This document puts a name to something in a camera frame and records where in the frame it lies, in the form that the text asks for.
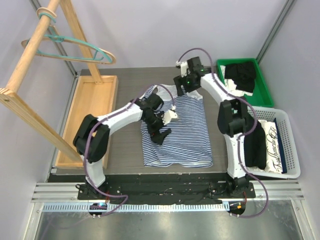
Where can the green plastic tray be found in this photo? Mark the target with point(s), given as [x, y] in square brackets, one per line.
[261, 96]

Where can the black garment in basket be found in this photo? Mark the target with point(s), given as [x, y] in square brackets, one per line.
[255, 150]

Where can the white slotted cable duct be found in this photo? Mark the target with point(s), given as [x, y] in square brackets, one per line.
[131, 208]

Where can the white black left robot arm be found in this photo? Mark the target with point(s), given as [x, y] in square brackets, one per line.
[92, 138]

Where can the black garment in tray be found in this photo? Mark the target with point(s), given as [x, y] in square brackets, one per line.
[242, 74]

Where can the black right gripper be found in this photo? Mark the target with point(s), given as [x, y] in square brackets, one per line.
[179, 83]

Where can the wooden tray base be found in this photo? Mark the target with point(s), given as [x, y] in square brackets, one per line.
[90, 100]

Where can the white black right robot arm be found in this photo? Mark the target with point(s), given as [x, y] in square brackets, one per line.
[232, 118]

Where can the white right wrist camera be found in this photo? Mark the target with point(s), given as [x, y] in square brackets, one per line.
[184, 68]

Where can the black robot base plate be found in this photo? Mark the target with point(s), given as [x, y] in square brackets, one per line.
[167, 189]

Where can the white printed shirt in basket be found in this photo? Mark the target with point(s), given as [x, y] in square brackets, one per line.
[271, 159]

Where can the white perforated laundry basket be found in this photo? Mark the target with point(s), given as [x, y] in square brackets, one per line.
[281, 118]

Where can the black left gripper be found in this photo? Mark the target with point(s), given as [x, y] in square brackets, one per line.
[156, 136]

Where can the blue white striped tank top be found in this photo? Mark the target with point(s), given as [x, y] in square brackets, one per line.
[188, 144]

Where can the wooden hanger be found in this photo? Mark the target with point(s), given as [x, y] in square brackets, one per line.
[105, 53]

